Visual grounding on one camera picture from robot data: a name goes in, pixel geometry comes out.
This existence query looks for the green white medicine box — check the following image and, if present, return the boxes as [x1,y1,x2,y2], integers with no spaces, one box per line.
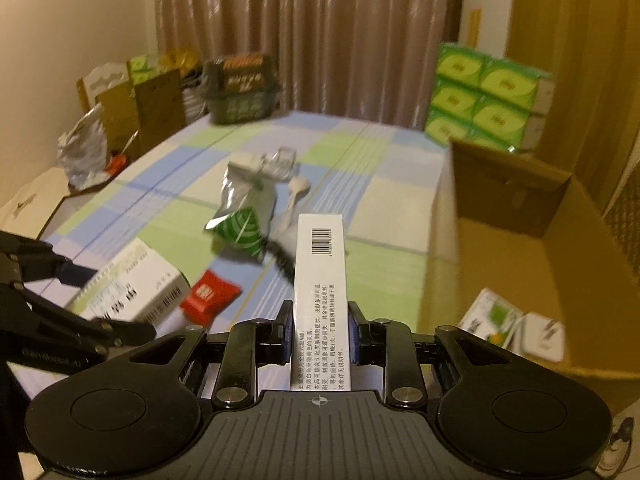
[66,238,191,325]

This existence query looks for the red sachet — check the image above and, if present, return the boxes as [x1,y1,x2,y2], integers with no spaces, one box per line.
[180,270,242,326]

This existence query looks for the long white barcode box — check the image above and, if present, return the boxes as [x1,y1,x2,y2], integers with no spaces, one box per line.
[291,214,352,399]

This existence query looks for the black audio cable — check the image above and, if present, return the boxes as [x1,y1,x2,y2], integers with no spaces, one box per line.
[273,251,298,281]

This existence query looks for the green white spray box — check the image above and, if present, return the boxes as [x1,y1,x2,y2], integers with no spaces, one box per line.
[458,287,523,349]

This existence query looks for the silver green foil bag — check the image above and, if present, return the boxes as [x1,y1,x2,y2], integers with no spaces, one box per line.
[205,162,277,262]

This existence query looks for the white power adapter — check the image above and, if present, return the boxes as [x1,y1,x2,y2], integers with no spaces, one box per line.
[509,312,565,363]

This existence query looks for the cream plastic spoon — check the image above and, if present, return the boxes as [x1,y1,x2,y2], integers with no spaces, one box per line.
[280,176,311,230]

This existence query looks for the clear plastic tray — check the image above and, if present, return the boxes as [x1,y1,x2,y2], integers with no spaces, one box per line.
[268,224,297,260]

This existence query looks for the crumpled silver bag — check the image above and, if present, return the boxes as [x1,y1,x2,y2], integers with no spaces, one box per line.
[56,103,108,192]

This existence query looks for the checkered tablecloth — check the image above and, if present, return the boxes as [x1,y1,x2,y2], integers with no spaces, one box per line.
[8,109,452,391]

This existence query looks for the open brown carton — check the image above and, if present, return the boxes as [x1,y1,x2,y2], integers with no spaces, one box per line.
[98,70,186,160]

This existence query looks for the large cardboard box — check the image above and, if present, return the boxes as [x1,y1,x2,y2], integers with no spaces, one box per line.
[418,141,639,396]

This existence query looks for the white carved chair back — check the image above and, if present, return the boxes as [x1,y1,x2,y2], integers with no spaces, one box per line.
[76,62,129,113]

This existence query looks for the yellow plastic bag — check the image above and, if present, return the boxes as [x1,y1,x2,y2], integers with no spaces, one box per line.
[160,51,202,79]

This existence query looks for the dark green food package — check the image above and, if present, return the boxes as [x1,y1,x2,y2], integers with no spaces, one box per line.
[202,52,280,126]

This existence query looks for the green tissue pack stack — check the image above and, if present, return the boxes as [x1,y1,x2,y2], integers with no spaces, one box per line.
[424,42,555,153]

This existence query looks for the quilted chair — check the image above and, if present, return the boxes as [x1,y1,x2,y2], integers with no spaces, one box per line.
[604,166,640,274]

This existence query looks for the brown curtain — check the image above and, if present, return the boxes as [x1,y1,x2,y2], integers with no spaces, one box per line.
[155,0,462,129]

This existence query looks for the wooden door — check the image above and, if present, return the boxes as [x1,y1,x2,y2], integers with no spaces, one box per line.
[506,0,639,209]

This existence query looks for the orange handled tool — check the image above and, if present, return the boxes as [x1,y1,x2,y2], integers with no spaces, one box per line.
[106,131,139,177]

